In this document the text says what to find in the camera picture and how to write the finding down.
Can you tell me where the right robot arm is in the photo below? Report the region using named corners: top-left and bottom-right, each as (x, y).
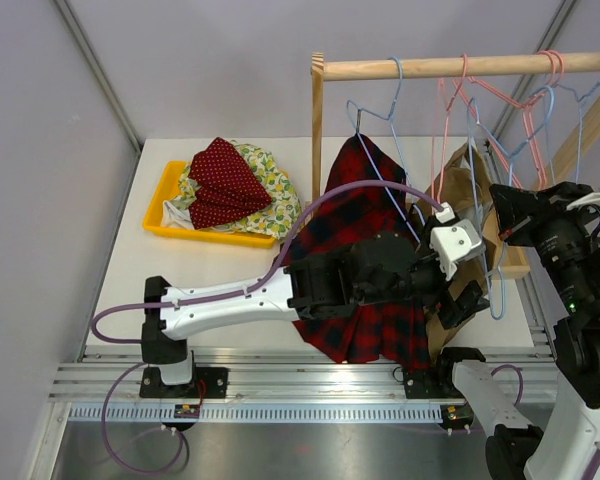
top-left (425, 182), bottom-right (600, 479)

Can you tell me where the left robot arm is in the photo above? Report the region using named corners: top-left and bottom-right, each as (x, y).
top-left (139, 226), bottom-right (488, 399)

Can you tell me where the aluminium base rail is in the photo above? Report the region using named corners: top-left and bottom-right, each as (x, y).
top-left (47, 349), bottom-right (594, 426)

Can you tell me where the pink hanger with lemon skirt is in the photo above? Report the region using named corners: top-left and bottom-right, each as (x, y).
top-left (431, 53), bottom-right (523, 202)

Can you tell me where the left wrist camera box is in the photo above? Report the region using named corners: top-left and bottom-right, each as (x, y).
top-left (428, 202), bottom-right (486, 281)

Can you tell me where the blue hanger with plaid skirt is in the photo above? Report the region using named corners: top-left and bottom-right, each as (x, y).
top-left (345, 56), bottom-right (420, 244)

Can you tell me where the yellow plastic tray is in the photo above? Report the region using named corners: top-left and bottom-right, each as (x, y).
top-left (142, 159), bottom-right (279, 250)

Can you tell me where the tan brown skirt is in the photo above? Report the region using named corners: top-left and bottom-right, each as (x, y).
top-left (425, 143), bottom-right (496, 363)

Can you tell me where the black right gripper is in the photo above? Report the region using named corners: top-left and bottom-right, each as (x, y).
top-left (493, 179), bottom-right (600, 313)

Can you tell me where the lemon print skirt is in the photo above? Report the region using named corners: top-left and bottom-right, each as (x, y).
top-left (168, 140), bottom-right (302, 240)

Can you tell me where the red black plaid skirt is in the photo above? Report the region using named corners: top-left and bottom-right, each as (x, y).
top-left (283, 135), bottom-right (430, 371)

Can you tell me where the red white polka-dot skirt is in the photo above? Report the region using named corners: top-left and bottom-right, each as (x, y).
top-left (188, 137), bottom-right (272, 230)

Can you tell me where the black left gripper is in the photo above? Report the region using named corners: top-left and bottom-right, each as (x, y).
top-left (355, 217), bottom-right (490, 326)

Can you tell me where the wooden rack rod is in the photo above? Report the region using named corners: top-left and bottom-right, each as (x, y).
top-left (323, 52), bottom-right (600, 82)

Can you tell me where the wooden rack left post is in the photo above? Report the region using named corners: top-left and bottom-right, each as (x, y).
top-left (310, 52), bottom-right (325, 202)

